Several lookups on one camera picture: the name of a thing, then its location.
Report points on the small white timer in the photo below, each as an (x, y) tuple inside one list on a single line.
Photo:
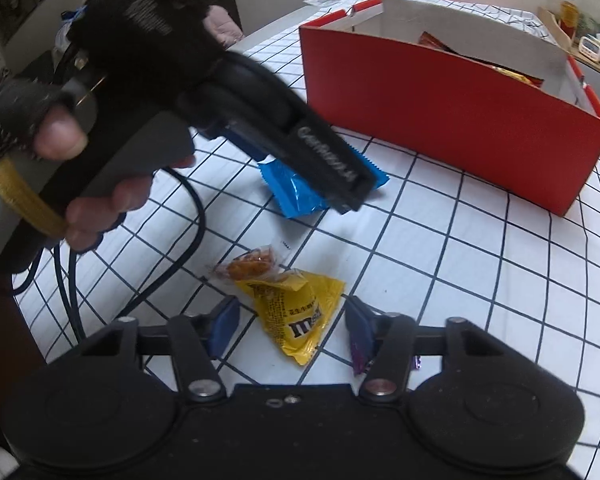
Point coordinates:
[(590, 45)]

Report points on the purple candy wrapper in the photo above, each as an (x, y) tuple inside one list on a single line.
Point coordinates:
[(360, 357)]

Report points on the orange chip bag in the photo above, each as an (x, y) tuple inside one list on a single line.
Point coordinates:
[(517, 76)]

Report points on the clear bottle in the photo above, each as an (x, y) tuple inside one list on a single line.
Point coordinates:
[(569, 7)]

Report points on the pink cloth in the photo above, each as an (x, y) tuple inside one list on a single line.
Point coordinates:
[(222, 27)]

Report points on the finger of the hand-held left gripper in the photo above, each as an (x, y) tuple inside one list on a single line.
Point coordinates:
[(245, 142)]

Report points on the person's left hand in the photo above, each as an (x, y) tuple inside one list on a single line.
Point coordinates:
[(60, 132)]

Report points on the dark wooden furniture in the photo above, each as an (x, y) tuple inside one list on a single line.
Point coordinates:
[(5, 350)]

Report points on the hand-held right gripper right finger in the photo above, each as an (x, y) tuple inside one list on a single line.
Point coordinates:
[(359, 327)]

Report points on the small wrapped snack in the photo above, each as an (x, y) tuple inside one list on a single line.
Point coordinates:
[(250, 265)]

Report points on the red cardboard box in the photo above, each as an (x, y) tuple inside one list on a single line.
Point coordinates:
[(455, 125)]

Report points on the wooden tray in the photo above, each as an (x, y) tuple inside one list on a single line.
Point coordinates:
[(555, 25)]

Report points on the yellow candy packet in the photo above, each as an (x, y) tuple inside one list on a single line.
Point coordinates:
[(290, 320)]

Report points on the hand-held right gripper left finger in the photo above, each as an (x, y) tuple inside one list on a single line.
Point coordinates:
[(224, 327)]

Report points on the blue cookie packet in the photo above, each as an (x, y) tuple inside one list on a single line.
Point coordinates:
[(295, 195)]

